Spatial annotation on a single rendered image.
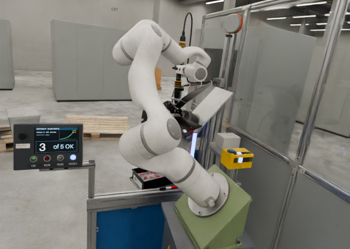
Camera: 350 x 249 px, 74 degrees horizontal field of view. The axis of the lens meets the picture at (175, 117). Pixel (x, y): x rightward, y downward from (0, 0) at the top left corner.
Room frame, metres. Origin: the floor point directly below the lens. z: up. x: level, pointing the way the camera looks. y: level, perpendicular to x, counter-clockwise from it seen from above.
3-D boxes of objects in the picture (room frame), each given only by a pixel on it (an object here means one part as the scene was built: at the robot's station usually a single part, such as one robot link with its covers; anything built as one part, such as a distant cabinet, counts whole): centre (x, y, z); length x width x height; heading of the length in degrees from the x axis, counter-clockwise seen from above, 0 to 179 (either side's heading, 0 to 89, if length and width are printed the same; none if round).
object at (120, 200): (1.17, -0.03, 0.82); 0.90 x 0.04 x 0.08; 111
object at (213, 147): (1.84, -0.47, 0.85); 0.36 x 0.24 x 0.03; 21
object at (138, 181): (1.30, 0.09, 0.85); 0.22 x 0.17 x 0.07; 125
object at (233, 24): (2.13, -0.40, 1.88); 0.16 x 0.07 x 0.16; 56
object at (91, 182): (1.01, 0.37, 0.96); 0.03 x 0.03 x 0.20; 21
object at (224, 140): (1.92, -0.47, 0.92); 0.17 x 0.16 x 0.11; 111
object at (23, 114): (3.45, 2.36, 0.31); 0.60 x 0.42 x 0.33; 39
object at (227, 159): (1.31, -0.40, 1.02); 0.16 x 0.10 x 0.11; 111
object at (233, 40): (2.13, -0.40, 0.90); 0.08 x 0.06 x 1.80; 56
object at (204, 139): (1.78, -0.26, 0.58); 0.09 x 0.05 x 1.15; 21
